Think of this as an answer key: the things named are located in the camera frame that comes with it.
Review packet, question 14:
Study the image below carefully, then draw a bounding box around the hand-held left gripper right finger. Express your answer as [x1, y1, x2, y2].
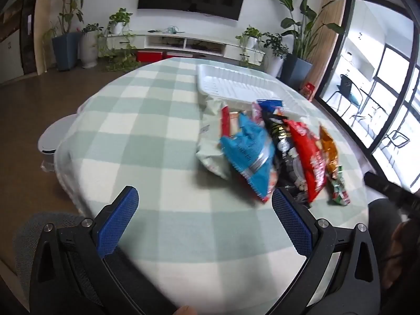
[272, 186, 382, 315]

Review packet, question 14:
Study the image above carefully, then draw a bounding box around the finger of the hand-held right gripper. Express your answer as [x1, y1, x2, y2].
[364, 171, 420, 214]

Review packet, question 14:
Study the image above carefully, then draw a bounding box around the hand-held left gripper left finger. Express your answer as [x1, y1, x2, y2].
[29, 185, 184, 315]

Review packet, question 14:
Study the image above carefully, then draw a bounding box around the orange snack packet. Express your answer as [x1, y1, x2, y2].
[319, 124, 339, 179]

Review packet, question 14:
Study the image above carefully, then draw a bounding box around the black snack packet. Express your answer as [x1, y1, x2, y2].
[262, 112, 312, 193]

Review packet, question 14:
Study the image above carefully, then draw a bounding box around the light blue snack packet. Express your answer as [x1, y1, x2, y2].
[219, 112, 279, 204]

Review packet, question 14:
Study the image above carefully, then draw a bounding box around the pink cartoon snack packet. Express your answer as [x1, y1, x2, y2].
[251, 102, 266, 125]

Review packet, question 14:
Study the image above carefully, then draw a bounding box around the dark blue snack packet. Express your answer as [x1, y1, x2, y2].
[256, 99, 284, 115]

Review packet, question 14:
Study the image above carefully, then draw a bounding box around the white ribbed plastic tray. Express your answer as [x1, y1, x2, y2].
[196, 64, 307, 119]

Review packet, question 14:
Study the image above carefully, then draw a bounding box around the person's right forearm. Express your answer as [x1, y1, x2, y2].
[382, 219, 420, 290]

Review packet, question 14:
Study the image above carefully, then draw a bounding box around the person's dark clothing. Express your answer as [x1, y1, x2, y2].
[367, 198, 406, 261]

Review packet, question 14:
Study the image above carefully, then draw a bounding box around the green snack packet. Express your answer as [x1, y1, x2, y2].
[328, 166, 351, 207]

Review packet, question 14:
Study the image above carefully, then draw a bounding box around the grey mesh chair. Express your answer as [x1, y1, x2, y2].
[12, 212, 102, 315]

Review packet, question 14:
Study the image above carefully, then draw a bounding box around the black balcony table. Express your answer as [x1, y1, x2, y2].
[350, 88, 385, 129]

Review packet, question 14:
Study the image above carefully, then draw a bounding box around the white trash can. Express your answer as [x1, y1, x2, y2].
[37, 114, 78, 173]

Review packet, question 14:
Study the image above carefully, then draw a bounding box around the black balcony chair teal cushion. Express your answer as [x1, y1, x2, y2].
[326, 74, 362, 116]

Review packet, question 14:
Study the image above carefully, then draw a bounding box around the red gift box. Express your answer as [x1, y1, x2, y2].
[301, 83, 316, 102]

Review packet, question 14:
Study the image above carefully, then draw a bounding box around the black framed glass door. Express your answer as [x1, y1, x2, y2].
[313, 0, 420, 195]

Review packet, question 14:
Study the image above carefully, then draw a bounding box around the bushy plant in white pot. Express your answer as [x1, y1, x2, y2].
[261, 32, 290, 78]

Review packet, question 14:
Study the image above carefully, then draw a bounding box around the red storage box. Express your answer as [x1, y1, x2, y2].
[136, 50, 164, 63]
[166, 52, 197, 61]

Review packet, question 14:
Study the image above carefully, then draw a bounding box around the plant in white ribbed pot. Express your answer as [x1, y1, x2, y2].
[80, 23, 104, 69]

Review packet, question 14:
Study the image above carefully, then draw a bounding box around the tall plant in blue-grey pot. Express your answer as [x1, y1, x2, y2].
[43, 0, 86, 72]

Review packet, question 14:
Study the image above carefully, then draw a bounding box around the beige curtain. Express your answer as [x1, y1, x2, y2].
[308, 0, 348, 93]

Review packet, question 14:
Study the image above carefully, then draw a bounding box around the small trailing plant on cabinet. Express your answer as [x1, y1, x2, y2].
[235, 24, 264, 68]

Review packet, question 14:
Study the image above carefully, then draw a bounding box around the trailing plant in white pot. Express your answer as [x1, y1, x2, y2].
[98, 7, 142, 73]

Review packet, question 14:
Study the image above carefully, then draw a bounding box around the white television cabinet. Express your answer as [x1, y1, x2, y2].
[98, 30, 265, 67]

